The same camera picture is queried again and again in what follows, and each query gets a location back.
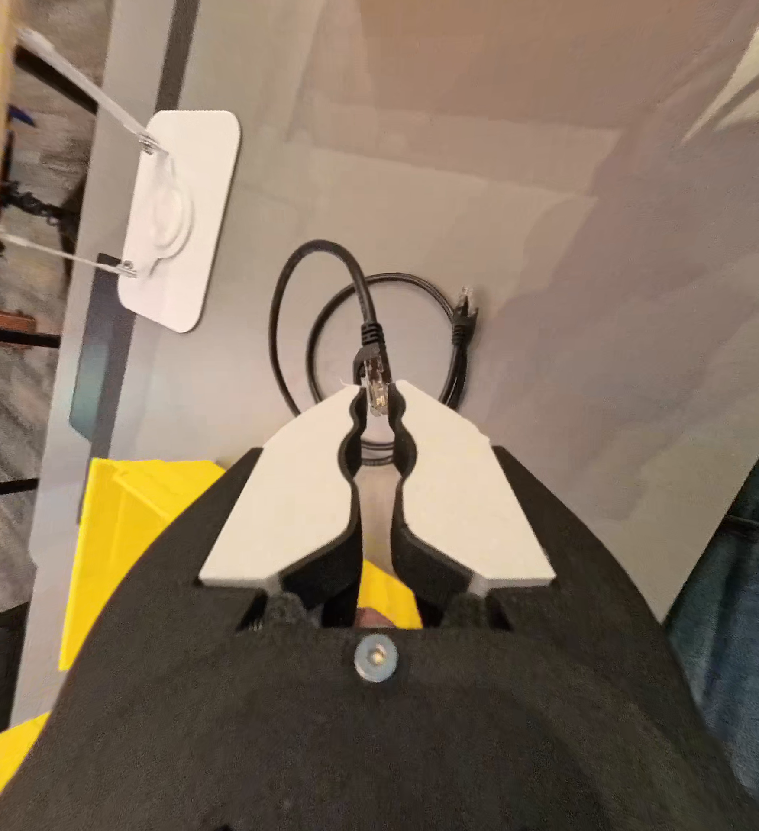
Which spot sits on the person's blue jeans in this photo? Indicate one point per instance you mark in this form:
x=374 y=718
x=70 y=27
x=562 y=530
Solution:
x=743 y=617

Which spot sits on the black metal desk frame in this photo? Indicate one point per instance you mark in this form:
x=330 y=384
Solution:
x=2 y=339

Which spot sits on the yellow plastic bin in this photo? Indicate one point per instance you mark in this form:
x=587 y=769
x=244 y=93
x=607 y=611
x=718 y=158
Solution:
x=126 y=532
x=9 y=766

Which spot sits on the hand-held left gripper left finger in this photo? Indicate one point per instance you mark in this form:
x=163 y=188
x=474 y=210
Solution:
x=288 y=506

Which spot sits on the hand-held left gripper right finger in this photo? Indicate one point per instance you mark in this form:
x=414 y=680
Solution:
x=470 y=506

